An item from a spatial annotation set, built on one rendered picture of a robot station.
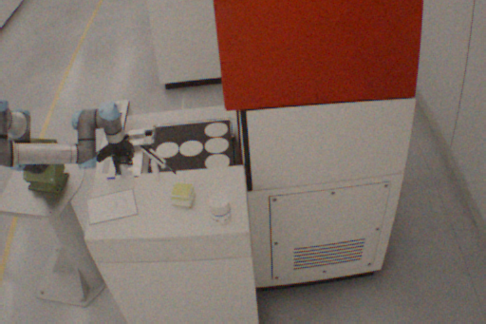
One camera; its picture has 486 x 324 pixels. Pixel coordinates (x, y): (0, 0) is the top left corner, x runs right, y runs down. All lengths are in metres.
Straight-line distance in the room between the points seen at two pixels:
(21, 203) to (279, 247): 1.27
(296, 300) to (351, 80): 1.34
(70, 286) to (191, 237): 1.37
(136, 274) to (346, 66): 1.13
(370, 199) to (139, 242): 1.04
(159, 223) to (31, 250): 1.63
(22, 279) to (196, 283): 1.50
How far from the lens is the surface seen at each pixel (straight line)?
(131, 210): 1.93
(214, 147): 2.23
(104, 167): 2.17
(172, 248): 1.86
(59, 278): 3.08
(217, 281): 2.04
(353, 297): 2.77
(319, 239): 2.43
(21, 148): 1.79
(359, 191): 2.24
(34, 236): 3.41
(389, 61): 1.86
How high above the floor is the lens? 2.32
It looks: 39 degrees down
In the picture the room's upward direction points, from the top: 5 degrees counter-clockwise
